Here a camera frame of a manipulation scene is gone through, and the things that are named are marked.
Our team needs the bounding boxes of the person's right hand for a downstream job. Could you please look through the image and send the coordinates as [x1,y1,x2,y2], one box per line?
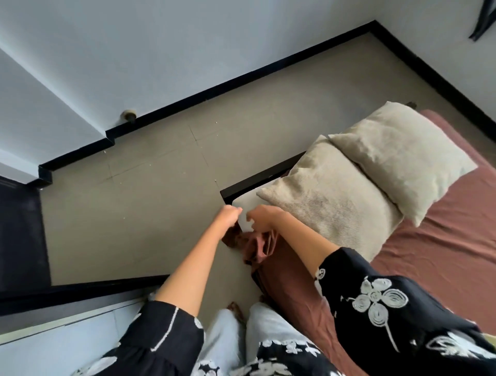
[246,204,287,234]

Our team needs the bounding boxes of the person's left hand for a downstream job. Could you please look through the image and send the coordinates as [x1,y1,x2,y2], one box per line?
[212,204,243,239]

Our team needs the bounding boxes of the beige pillow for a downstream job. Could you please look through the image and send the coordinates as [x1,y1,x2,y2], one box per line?
[256,134,405,262]
[328,101,478,228]

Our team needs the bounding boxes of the brown bed sheet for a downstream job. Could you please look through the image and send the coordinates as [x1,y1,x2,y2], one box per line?
[221,109,496,376]

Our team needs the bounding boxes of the person's right forearm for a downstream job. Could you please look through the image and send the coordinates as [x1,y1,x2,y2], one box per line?
[271,212,341,279]

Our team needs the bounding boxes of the person's left forearm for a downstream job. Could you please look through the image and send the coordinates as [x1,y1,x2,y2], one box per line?
[154,228,233,318]

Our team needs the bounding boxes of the person's left foot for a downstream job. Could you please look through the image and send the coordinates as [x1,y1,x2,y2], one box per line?
[226,301,247,325]

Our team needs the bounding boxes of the white mattress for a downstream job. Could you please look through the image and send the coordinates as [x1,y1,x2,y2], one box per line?
[231,185,272,233]

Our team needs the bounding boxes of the light grey jeans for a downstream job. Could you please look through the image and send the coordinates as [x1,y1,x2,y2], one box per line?
[192,302,322,376]

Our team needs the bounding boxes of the black floral blouse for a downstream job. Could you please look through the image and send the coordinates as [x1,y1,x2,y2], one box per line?
[71,247,496,376]

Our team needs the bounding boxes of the dark blue curtain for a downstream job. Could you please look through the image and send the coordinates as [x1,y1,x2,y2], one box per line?
[469,0,496,42]

